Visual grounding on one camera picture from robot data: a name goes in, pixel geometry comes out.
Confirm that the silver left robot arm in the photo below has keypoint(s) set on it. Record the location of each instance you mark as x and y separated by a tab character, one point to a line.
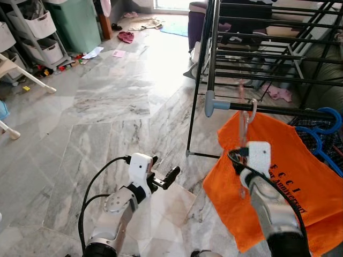
118	209

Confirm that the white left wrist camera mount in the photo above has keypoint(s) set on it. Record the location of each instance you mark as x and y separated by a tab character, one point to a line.
140	167

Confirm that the green plastic laundry bin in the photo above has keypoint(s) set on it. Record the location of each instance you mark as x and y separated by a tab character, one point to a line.
75	27

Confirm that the pale pink plastic hanger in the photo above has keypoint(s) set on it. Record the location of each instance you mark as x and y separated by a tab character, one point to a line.
253	110

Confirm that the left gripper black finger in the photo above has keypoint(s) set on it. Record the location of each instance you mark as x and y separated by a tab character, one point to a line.
171	175
154	160

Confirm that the white baby high chair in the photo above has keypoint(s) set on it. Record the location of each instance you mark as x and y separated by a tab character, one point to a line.
27	75

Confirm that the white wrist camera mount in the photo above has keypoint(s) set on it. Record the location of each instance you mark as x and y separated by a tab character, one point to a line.
140	167
259	156

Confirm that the purple pouf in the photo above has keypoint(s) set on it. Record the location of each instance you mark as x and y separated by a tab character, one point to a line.
197	27

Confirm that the white paper sheet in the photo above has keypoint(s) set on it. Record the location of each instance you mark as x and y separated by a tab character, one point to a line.
92	52

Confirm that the black metal drying rack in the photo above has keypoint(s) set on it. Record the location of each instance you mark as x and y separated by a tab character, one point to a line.
278	110

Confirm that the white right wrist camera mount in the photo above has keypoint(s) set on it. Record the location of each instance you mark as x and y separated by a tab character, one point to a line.
259	156

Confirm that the red cloth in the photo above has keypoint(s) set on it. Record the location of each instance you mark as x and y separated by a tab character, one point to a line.
126	37

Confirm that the beige cloth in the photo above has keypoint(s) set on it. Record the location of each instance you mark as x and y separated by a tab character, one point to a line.
144	23

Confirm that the blue floor mat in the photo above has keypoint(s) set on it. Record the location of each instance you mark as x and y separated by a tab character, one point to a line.
174	29

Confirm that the robot right leg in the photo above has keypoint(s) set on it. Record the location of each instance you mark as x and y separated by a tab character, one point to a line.
204	253

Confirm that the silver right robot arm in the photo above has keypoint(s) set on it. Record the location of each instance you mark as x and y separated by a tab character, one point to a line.
273	214

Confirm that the small blue plastic stool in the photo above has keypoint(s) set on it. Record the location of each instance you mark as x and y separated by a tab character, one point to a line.
3	110

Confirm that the pink paper sheet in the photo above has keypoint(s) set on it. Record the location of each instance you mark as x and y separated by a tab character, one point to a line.
119	53

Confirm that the pink cloth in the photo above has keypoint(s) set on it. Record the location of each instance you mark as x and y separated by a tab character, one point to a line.
280	94

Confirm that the orange printed t-shirt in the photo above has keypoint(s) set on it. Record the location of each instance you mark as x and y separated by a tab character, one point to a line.
278	198

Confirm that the white drawer storage rack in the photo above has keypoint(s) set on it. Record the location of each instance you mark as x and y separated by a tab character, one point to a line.
32	32

